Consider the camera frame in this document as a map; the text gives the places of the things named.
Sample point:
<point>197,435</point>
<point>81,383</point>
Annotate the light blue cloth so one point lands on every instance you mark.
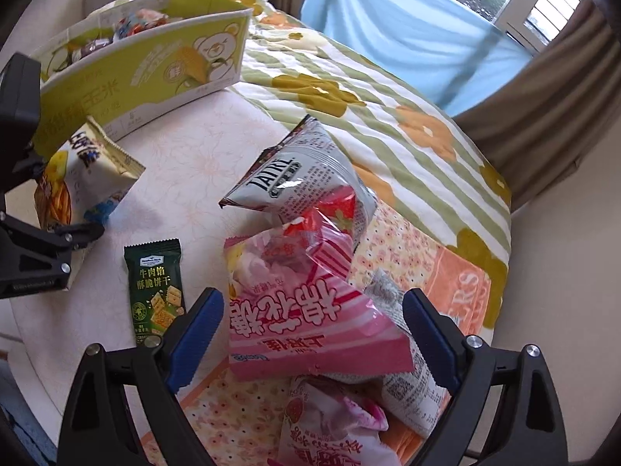
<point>402,24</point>

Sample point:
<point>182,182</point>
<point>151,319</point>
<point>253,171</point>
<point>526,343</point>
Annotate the dark green biscuit packet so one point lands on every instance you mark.
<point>153,281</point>

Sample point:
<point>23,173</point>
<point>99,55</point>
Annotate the brown curtain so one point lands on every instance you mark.
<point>553,107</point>

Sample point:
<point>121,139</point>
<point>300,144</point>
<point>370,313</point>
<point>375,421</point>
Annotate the green and white cardboard box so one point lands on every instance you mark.
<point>145,82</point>

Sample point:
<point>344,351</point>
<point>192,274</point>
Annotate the orange patterned cloth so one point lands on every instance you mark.
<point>422,272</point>

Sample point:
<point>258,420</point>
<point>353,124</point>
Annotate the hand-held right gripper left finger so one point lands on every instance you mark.
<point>194,340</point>

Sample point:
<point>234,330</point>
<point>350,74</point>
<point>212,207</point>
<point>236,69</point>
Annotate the pile of snack packets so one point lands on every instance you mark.
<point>126,26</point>

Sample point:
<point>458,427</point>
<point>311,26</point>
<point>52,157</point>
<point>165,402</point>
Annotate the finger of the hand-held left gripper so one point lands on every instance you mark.
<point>26,170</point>
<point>63,235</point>

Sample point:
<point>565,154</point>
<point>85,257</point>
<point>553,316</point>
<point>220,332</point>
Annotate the grey crisp packet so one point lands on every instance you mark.
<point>291,179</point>

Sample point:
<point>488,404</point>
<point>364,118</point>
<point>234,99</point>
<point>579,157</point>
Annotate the white yellow fries packet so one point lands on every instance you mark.
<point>94,170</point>

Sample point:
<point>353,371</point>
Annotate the pink strawberry sweet packet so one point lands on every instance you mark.
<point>320,429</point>

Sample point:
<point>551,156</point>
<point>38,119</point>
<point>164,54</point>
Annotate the pink striped marshmallow packet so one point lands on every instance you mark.
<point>310,330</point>

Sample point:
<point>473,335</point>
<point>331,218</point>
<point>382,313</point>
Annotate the white grey printed packet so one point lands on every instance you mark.
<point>412,393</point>

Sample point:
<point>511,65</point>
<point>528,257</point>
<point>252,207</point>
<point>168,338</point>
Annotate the floral striped quilt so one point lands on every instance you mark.
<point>388,121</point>

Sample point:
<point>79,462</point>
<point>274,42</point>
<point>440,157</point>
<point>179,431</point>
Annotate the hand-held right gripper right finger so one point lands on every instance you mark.
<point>432,340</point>

